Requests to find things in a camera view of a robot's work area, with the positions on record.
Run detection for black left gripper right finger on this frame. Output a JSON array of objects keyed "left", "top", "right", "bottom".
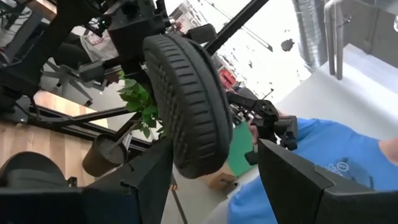
[{"left": 257, "top": 138, "right": 398, "bottom": 224}]

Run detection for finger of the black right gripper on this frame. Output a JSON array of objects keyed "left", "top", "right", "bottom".
[{"left": 185, "top": 23, "right": 218, "bottom": 45}]

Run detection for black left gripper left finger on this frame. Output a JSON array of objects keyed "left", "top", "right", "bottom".
[{"left": 0, "top": 138, "right": 175, "bottom": 224}]

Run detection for black slide sandal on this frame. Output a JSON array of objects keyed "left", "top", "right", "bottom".
[
  {"left": 0, "top": 151, "right": 68, "bottom": 188},
  {"left": 142, "top": 32, "right": 234, "bottom": 180}
]

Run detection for black rig pole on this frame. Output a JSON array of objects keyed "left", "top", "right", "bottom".
[{"left": 203, "top": 0, "right": 271, "bottom": 56}]

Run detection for white plastic bag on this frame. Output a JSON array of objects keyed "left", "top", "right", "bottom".
[{"left": 80, "top": 29, "right": 119, "bottom": 62}]

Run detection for potted green plant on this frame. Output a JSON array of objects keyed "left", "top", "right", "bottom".
[{"left": 81, "top": 70, "right": 169, "bottom": 179}]

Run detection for red item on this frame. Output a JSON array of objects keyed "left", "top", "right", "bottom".
[{"left": 218, "top": 68, "right": 238, "bottom": 91}]

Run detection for person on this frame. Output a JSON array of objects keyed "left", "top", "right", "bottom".
[{"left": 226, "top": 117, "right": 398, "bottom": 224}]

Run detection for green board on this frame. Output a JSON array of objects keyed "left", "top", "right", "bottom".
[{"left": 228, "top": 121, "right": 264, "bottom": 177}]

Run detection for office chair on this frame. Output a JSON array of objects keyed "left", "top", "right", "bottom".
[{"left": 40, "top": 42, "right": 108, "bottom": 107}]

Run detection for person's hand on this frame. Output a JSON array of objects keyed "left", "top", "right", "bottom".
[{"left": 248, "top": 119, "right": 261, "bottom": 146}]

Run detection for cardboard box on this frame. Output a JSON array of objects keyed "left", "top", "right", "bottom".
[{"left": 207, "top": 172, "right": 239, "bottom": 195}]

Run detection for black ceiling fixture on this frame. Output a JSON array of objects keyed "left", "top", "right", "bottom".
[{"left": 280, "top": 38, "right": 295, "bottom": 53}]

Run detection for grey metal pipes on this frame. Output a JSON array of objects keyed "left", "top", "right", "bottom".
[{"left": 323, "top": 0, "right": 346, "bottom": 81}]

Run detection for black metal table frame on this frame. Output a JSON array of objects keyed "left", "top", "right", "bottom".
[{"left": 0, "top": 104, "right": 156, "bottom": 151}]

